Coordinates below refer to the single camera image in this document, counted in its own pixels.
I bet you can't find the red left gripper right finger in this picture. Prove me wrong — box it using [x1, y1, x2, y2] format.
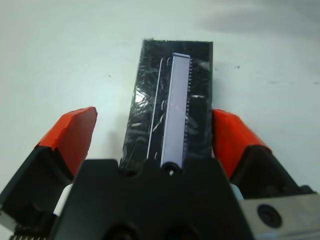
[211, 108, 315, 201]

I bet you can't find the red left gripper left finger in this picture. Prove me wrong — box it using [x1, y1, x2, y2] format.
[0, 106, 98, 227]

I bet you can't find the black camera box lid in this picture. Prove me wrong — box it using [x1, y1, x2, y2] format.
[118, 38, 216, 169]

